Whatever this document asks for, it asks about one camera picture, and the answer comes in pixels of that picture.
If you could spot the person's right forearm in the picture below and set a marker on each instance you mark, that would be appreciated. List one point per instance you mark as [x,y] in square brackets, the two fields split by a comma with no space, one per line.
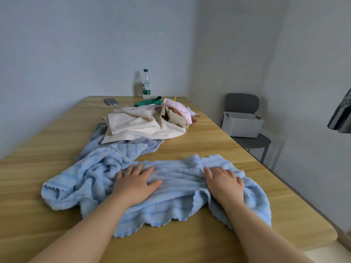
[260,238]

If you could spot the dark grey curtain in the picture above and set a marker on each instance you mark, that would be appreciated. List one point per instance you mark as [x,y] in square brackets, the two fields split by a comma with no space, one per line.
[341,117]

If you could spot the clear green-label water bottle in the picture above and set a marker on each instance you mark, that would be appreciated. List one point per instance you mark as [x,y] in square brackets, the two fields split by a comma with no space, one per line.
[146,86]

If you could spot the person's right hand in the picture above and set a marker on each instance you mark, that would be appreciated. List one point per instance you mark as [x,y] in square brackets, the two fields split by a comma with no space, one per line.
[226,186]

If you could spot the light blue striped towel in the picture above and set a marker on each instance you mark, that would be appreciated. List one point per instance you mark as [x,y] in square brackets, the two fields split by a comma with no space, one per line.
[178,186]

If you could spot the wooden table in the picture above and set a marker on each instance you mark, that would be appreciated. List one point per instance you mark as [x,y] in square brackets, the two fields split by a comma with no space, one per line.
[41,150]

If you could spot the cream white towel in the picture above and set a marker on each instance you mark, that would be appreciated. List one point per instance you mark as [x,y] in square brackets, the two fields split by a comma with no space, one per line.
[137,125]

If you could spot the person's left forearm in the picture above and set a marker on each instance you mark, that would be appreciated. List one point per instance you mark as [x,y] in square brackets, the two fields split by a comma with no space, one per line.
[87,235]

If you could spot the grey smartphone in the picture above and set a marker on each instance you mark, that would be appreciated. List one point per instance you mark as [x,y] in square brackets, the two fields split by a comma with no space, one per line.
[111,101]

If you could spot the lilac dotted white cloth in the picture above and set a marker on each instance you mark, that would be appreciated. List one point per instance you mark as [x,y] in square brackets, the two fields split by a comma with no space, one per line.
[191,110]

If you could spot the white plastic basket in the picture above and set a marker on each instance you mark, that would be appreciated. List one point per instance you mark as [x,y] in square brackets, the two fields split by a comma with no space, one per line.
[241,127]

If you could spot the person's left hand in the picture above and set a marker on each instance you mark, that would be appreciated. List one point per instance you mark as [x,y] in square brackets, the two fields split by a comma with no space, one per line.
[134,186]

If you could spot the grey-blue towel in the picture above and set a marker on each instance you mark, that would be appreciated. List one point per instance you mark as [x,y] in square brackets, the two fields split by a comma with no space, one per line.
[153,143]

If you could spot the pink dotted cloth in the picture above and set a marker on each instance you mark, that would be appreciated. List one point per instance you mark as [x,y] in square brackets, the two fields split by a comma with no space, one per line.
[181,108]

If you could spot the green cloth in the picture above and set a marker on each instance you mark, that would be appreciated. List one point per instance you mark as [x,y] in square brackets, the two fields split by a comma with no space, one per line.
[148,102]

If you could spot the grey chair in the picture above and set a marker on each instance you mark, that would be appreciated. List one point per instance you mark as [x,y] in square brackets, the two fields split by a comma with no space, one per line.
[241,102]

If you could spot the tan brown towel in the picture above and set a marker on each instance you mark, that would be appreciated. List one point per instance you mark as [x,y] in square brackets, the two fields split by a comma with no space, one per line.
[175,119]

